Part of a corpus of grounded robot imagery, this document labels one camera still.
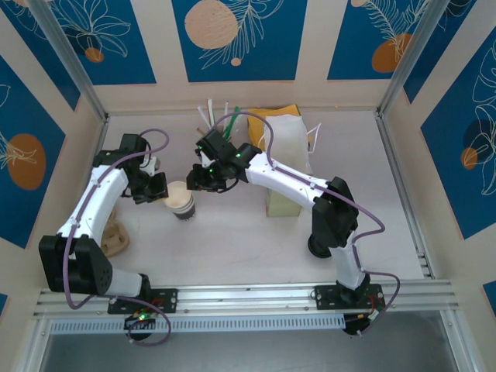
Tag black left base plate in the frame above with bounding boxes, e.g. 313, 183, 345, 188
107, 287, 180, 315

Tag beige pulp cup carrier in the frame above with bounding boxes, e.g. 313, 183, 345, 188
101, 208, 129, 257

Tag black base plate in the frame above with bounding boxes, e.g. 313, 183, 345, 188
107, 287, 180, 315
314, 284, 385, 311

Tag aluminium frame post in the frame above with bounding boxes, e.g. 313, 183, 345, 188
26, 0, 109, 123
377, 0, 460, 117

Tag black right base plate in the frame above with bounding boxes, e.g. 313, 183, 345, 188
314, 284, 385, 311

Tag yellow napkin stack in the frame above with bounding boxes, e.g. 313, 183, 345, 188
246, 104, 301, 152

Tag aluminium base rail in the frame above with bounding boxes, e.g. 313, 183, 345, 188
33, 277, 462, 317

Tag small controller board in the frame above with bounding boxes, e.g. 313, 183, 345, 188
343, 309, 384, 336
122, 308, 159, 331

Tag floral paper bag white handles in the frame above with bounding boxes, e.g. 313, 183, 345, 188
258, 115, 323, 218

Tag black plastic cup lid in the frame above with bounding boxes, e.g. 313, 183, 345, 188
308, 234, 334, 259

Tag dark sleeved paper coffee cup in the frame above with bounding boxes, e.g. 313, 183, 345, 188
162, 181, 197, 222
173, 201, 197, 222

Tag white slotted cable duct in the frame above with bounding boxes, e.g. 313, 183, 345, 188
50, 312, 346, 334

